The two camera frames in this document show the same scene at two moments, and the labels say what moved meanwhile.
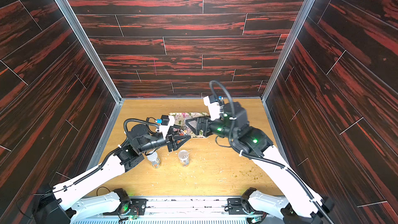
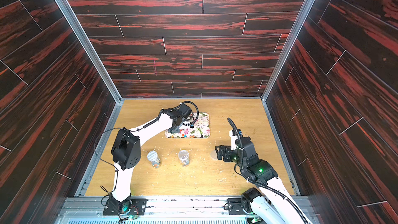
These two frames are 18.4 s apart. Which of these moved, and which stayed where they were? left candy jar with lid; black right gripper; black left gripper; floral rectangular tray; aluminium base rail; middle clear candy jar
Moved: black right gripper; black left gripper
Stayed: left candy jar with lid; aluminium base rail; middle clear candy jar; floral rectangular tray
